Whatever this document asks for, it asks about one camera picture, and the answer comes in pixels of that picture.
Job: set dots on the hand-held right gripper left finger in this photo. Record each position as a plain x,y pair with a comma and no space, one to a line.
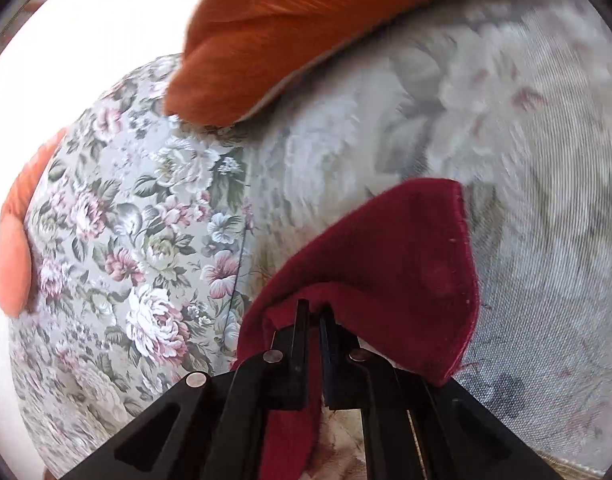
298,350

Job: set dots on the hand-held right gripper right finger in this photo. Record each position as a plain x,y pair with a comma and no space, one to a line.
331,360

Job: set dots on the dark red fleece garment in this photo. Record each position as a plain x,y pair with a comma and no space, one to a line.
401,270

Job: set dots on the beige rose print blanket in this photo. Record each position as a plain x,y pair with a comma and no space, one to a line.
336,455

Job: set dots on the orange cushion with pale piping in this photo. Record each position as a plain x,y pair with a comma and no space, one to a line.
306,25

